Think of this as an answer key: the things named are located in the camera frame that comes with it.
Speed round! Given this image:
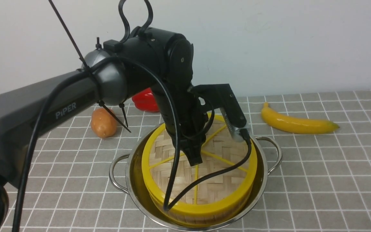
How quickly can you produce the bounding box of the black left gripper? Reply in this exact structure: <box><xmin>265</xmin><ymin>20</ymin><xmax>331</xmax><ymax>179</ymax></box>
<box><xmin>155</xmin><ymin>85</ymin><xmax>209</xmax><ymax>167</ymax></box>

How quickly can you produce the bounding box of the yellow-rimmed woven bamboo lid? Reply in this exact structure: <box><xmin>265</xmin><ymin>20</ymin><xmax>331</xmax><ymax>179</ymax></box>
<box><xmin>141</xmin><ymin>115</ymin><xmax>258</xmax><ymax>201</ymax></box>

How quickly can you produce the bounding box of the stainless steel pot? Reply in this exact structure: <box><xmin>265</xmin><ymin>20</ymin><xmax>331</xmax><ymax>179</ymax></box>
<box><xmin>109</xmin><ymin>126</ymin><xmax>282</xmax><ymax>232</ymax></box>

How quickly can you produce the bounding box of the grey checked tablecloth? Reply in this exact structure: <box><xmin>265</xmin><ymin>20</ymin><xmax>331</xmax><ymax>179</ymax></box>
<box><xmin>21</xmin><ymin>91</ymin><xmax>371</xmax><ymax>232</ymax></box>

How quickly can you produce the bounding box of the yellow banana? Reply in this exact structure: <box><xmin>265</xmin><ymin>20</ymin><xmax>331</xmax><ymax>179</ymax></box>
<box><xmin>261</xmin><ymin>102</ymin><xmax>340</xmax><ymax>134</ymax></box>

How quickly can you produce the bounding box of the black camera cable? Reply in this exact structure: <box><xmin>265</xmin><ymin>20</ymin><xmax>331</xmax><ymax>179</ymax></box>
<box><xmin>12</xmin><ymin>56</ymin><xmax>252</xmax><ymax>232</ymax></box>

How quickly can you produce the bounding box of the yellow-rimmed bamboo steamer basket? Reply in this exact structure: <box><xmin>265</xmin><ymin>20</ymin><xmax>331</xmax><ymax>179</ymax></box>
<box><xmin>146</xmin><ymin>177</ymin><xmax>254</xmax><ymax>227</ymax></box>

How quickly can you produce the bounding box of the black zip tie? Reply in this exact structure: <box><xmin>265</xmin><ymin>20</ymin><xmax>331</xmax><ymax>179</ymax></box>
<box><xmin>49</xmin><ymin>0</ymin><xmax>131</xmax><ymax>133</ymax></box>

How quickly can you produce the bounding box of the brown potato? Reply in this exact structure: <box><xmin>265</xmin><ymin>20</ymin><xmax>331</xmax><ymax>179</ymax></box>
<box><xmin>91</xmin><ymin>108</ymin><xmax>118</xmax><ymax>139</ymax></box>

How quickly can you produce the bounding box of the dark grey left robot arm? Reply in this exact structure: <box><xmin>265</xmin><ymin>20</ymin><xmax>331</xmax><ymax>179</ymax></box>
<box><xmin>0</xmin><ymin>27</ymin><xmax>208</xmax><ymax>227</ymax></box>

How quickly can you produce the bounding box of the red bell pepper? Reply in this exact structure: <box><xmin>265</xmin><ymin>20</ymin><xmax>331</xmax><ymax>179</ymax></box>
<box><xmin>131</xmin><ymin>88</ymin><xmax>160</xmax><ymax>112</ymax></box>

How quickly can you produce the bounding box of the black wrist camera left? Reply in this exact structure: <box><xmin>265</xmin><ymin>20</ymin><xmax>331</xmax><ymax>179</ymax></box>
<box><xmin>189</xmin><ymin>84</ymin><xmax>250</xmax><ymax>142</ymax></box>

